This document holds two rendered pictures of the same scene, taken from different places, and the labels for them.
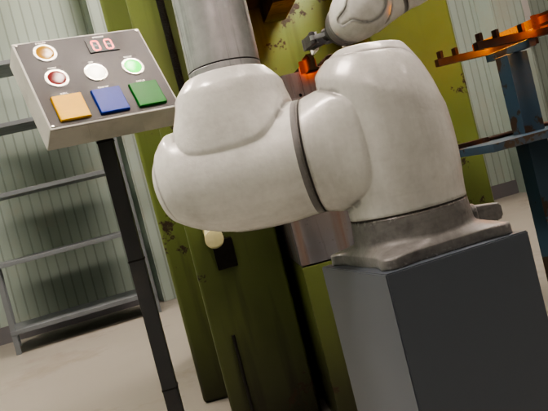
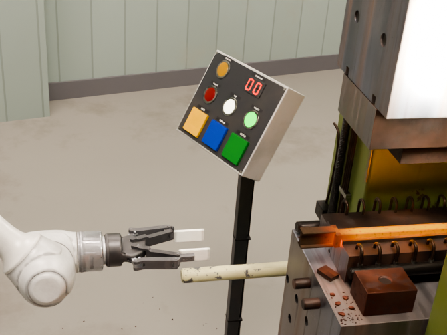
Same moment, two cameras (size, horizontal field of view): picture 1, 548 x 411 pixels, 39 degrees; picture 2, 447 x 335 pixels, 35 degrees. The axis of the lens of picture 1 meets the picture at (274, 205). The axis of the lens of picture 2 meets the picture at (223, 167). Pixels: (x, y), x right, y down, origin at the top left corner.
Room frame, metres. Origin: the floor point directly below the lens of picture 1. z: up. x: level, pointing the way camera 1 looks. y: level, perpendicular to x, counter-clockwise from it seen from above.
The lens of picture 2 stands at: (1.65, -1.56, 1.95)
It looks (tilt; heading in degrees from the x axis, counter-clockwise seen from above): 29 degrees down; 82
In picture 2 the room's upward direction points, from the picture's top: 4 degrees clockwise
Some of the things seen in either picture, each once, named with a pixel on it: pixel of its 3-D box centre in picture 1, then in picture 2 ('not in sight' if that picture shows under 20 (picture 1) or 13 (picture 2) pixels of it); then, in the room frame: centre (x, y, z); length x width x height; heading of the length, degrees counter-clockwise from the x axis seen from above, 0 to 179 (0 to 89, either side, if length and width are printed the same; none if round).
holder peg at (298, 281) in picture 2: not in sight; (301, 283); (2.07, -0.20, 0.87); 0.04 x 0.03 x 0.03; 5
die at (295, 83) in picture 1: (293, 91); (412, 238); (2.35, -0.14, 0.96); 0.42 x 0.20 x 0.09; 5
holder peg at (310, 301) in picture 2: not in sight; (310, 304); (2.08, -0.28, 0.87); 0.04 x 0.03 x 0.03; 5
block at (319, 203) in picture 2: not in sight; (322, 211); (2.24, 0.23, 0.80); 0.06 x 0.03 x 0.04; 95
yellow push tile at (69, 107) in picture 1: (70, 108); (196, 122); (1.85, 0.41, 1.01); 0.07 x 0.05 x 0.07; 120
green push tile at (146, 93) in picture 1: (147, 94); (235, 149); (1.95, 0.24, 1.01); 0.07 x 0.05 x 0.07; 120
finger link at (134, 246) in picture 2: not in sight; (155, 254); (1.71, -0.25, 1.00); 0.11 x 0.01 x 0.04; 164
